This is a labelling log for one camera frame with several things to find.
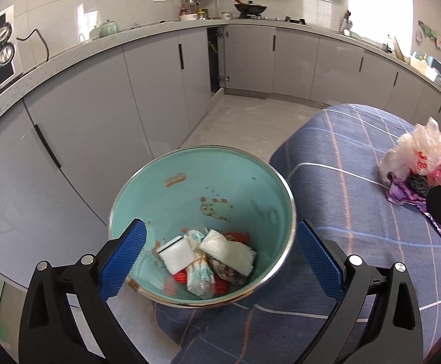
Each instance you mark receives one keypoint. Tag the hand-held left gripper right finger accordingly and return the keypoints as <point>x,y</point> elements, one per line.
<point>317,261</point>

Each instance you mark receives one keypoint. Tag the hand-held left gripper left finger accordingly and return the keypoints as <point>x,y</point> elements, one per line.
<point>123,261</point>

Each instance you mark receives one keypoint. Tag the black mesh scrap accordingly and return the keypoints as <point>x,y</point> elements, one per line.
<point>417,185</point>

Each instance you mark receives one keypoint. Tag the purple snack wrapper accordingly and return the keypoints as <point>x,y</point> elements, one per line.
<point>402,197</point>

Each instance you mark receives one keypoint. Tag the white sponge block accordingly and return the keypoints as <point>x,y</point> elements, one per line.
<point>175,254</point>

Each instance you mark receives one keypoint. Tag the red foam net sleeve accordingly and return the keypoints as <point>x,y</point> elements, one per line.
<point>181,276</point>

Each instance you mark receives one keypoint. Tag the pinkish clear plastic bag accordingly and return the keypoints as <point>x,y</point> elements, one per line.
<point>414,151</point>

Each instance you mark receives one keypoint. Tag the printed clear plastic bag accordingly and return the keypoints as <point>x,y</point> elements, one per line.
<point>201,276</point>

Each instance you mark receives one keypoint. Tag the red plastic bag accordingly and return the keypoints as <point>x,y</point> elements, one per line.
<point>241,237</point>

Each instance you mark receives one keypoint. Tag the white foam net sleeve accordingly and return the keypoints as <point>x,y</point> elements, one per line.
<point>228,252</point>

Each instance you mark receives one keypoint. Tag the plaid cloth rag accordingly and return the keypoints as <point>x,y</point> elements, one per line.
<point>228,273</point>

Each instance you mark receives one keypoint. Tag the teal metal trash bin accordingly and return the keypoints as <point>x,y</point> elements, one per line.
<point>205,174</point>

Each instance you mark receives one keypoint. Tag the blue plaid tablecloth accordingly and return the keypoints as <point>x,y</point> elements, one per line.
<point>357,197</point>

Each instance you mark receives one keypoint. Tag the light blue storage box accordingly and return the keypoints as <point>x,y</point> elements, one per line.
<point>438,67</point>

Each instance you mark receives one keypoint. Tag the grey kitchen counter cabinets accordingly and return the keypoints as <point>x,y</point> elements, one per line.
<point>91,102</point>

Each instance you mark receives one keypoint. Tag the metal utensil rack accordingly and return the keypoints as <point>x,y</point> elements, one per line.
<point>347,24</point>

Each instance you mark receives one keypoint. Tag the bright window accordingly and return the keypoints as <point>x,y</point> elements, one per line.
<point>379,7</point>

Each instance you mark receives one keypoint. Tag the green ceramic teapot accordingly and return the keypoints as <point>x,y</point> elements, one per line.
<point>109,29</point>

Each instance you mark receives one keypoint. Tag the gas stove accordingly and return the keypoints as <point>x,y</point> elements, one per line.
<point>292,19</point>

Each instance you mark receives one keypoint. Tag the white bowl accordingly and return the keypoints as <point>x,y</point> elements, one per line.
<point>188,17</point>

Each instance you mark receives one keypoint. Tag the black wok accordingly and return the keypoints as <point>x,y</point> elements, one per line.
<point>250,8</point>

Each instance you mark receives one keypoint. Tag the small white jar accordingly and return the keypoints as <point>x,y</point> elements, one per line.
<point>226,15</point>

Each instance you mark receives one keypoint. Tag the wall hooks with cloths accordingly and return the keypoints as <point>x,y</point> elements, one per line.
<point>431,34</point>

